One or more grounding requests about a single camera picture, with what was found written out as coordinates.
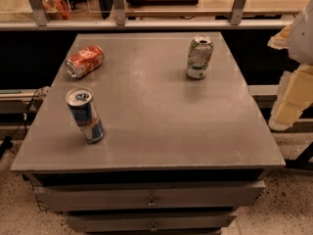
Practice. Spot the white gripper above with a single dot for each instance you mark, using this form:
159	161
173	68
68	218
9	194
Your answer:
303	39

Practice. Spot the green white 7up can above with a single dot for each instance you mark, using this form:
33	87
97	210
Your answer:
200	51

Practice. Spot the orange soda can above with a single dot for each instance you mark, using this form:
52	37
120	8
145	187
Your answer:
84	61

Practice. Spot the blue silver redbull can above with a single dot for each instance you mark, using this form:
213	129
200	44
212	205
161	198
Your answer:
80	101

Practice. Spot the grey drawer cabinet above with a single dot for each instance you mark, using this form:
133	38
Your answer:
160	125

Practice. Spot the upper grey drawer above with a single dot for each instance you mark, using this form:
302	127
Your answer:
149	196

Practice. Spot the grey drawer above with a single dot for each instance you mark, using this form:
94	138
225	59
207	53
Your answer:
149	196
151	221

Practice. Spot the lower grey drawer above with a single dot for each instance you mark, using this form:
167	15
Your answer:
151	221

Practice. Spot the orange snack bag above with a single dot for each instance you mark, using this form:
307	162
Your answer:
57	6

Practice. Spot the metal railing frame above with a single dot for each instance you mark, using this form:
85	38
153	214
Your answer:
209	14

